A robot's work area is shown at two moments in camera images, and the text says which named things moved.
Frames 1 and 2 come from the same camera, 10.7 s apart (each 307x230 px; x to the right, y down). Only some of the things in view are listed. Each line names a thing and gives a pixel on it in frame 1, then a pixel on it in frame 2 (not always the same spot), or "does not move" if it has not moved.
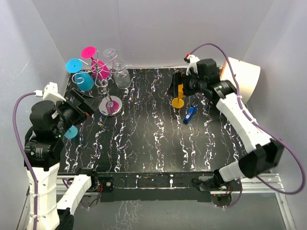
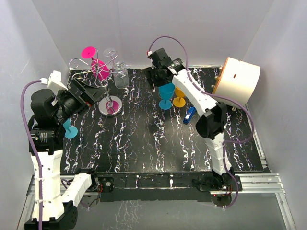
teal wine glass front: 71,132 does not move
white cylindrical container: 247,75 does not move
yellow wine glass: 179,102 does not move
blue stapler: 190,113 does not move
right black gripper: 178,78 -> 151,71
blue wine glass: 83,80 -> 166,91
